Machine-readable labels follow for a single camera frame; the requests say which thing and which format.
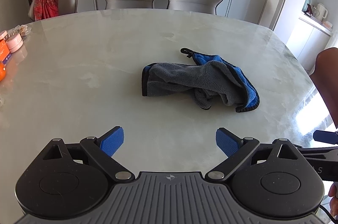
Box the plastic wrapped packet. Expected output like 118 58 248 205
7 25 31 38

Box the person right hand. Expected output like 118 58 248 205
328 182 338 217

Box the orange box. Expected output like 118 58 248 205
0 39 11 65

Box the pink round jar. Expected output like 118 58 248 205
6 33 23 54

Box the chair with red cloth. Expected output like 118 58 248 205
28 0 78 22

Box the grey and blue towel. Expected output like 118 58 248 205
142 48 260 113

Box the white electric kettle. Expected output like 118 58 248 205
313 3 328 22

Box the orange fruit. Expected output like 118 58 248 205
0 62 6 81

